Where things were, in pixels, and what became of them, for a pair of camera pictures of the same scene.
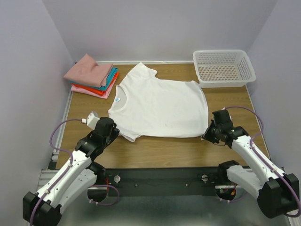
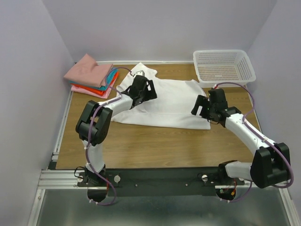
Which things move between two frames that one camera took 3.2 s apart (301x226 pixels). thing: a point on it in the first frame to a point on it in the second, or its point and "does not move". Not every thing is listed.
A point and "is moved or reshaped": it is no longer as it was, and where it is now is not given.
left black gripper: [115, 132] to [150, 94]
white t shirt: [142, 106] is moved or reshaped
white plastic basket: [223, 68] does not move
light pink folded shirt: [92, 92] does not move
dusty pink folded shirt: [87, 71] does not move
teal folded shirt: [111, 76] does not move
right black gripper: [207, 134] to [202, 101]
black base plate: [140, 181] does not move
